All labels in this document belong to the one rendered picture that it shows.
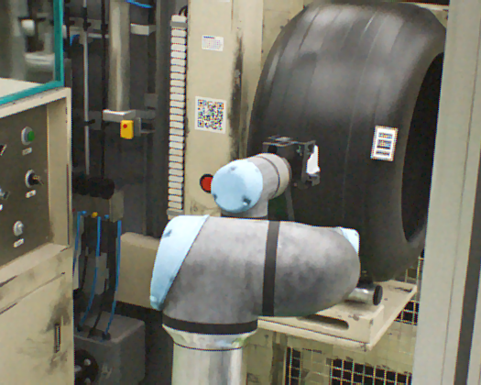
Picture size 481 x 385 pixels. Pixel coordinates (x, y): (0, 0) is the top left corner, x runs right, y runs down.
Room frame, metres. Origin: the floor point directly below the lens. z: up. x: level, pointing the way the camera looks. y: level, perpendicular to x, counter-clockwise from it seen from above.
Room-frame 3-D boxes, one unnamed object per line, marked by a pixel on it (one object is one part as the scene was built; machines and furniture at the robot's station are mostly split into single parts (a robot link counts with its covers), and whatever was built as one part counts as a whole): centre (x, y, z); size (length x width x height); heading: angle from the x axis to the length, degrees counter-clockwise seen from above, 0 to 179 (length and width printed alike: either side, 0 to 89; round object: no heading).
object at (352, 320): (2.07, -0.14, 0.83); 0.36 x 0.09 x 0.06; 66
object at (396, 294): (2.20, -0.20, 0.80); 0.37 x 0.36 x 0.02; 156
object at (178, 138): (2.29, 0.14, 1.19); 0.05 x 0.04 x 0.48; 156
